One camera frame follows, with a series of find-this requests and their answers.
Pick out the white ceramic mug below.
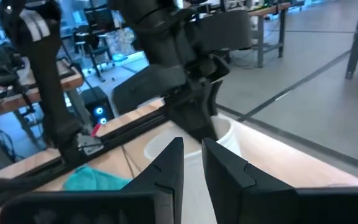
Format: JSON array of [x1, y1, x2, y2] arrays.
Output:
[[144, 114, 244, 224]]

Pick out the wooden workbench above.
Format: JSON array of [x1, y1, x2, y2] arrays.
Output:
[[0, 58, 85, 123]]

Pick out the thin black cable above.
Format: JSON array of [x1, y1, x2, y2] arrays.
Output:
[[121, 145, 143, 180]]

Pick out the wooden table grey legs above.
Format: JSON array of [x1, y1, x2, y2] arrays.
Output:
[[246, 1, 293, 69]]

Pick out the silver frame bracket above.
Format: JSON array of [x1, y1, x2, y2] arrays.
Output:
[[78, 133, 104, 156]]

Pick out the black computer tower blue lights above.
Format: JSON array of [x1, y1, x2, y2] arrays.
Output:
[[80, 86, 115, 126]]

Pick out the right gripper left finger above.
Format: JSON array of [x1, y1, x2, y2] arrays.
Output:
[[121, 136, 185, 224]]

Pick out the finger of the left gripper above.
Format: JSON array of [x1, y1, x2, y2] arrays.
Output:
[[209, 80, 224, 108], [166, 91, 219, 144]]

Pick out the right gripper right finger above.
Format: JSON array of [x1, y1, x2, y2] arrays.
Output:
[[201, 137, 300, 224]]

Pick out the red tag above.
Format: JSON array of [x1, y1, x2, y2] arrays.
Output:
[[90, 123, 102, 138]]

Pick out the teal cloth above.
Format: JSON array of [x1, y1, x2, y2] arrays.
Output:
[[62, 164, 134, 192]]

